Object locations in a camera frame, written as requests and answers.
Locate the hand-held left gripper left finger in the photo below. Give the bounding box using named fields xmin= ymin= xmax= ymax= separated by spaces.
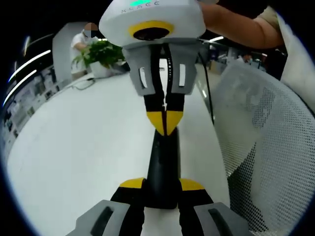
xmin=65 ymin=177 xmax=148 ymax=236

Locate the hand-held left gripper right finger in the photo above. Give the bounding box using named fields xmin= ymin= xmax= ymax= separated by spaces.
xmin=177 ymin=178 xmax=253 ymax=236

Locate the black remote control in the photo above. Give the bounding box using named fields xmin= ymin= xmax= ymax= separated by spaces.
xmin=147 ymin=127 xmax=182 ymax=210

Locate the potted green plant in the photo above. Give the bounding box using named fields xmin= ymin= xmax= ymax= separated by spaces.
xmin=72 ymin=40 xmax=126 ymax=78

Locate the white mesh office chair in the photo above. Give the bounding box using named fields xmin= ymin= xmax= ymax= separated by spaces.
xmin=195 ymin=60 xmax=315 ymax=233

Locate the background display shelving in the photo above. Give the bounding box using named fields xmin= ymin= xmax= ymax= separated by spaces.
xmin=2 ymin=66 xmax=64 ymax=158

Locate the short ceiling light strip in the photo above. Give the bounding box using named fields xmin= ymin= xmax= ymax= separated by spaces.
xmin=2 ymin=69 xmax=37 ymax=106

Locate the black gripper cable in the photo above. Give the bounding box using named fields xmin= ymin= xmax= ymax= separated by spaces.
xmin=198 ymin=53 xmax=216 ymax=125

